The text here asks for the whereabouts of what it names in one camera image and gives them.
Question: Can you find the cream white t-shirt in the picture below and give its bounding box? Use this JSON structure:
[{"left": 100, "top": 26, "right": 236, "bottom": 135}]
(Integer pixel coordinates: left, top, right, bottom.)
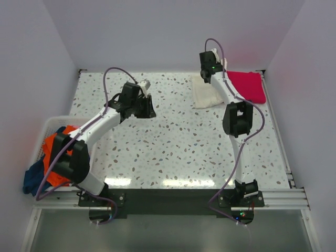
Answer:
[{"left": 191, "top": 75, "right": 224, "bottom": 109}]

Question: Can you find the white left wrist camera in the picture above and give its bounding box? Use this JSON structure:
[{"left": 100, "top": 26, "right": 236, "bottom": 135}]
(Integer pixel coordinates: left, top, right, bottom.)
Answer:
[{"left": 138, "top": 80, "right": 151, "bottom": 97}]

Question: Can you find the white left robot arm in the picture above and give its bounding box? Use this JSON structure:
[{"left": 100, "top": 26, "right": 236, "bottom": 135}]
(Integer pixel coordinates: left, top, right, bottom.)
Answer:
[{"left": 50, "top": 80, "right": 156, "bottom": 206}]

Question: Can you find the folded magenta t-shirt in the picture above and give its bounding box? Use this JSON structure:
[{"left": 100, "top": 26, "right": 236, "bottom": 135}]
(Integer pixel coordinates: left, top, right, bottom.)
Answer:
[{"left": 227, "top": 71, "right": 266, "bottom": 104}]

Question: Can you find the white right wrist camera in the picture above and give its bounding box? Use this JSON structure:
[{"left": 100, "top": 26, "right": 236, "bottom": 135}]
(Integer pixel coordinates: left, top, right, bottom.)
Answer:
[{"left": 211, "top": 48, "right": 227, "bottom": 72}]

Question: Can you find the orange t-shirt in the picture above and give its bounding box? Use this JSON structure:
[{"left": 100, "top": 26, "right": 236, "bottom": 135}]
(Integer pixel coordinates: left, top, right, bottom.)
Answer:
[{"left": 41, "top": 125, "right": 79, "bottom": 188}]

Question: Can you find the navy blue t-shirt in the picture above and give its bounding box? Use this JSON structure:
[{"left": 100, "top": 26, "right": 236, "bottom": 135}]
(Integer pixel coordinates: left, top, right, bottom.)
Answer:
[{"left": 23, "top": 126, "right": 67, "bottom": 196}]

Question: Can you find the aluminium frame rail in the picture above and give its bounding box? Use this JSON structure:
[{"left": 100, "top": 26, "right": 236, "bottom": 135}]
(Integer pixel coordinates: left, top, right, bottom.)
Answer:
[{"left": 33, "top": 187, "right": 310, "bottom": 210}]

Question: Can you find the white plastic laundry basket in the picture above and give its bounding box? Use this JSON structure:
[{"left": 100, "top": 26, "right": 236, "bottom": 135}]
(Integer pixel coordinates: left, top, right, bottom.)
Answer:
[{"left": 28, "top": 115, "right": 97, "bottom": 195}]

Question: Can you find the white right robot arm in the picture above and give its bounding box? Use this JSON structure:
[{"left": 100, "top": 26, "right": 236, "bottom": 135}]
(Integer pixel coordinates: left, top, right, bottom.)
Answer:
[{"left": 199, "top": 49, "right": 258, "bottom": 206}]

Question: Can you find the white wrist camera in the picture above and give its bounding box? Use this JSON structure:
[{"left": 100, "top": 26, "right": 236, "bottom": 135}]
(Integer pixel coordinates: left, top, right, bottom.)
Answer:
[
  {"left": 211, "top": 48, "right": 227, "bottom": 72},
  {"left": 138, "top": 80, "right": 151, "bottom": 97}
]

